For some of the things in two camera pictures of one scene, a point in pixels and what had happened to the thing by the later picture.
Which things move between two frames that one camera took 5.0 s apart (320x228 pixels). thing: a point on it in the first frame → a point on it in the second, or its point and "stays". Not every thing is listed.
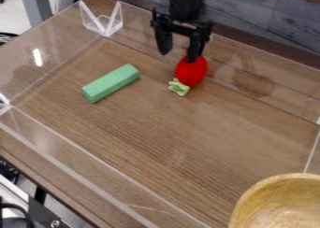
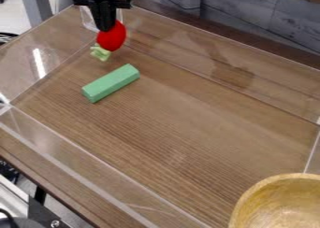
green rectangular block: (109, 83) stays
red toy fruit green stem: (190, 75) → (112, 34)
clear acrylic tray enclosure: (88, 114) stays
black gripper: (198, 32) → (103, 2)
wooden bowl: (282, 201) stays
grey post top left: (37, 6) stays
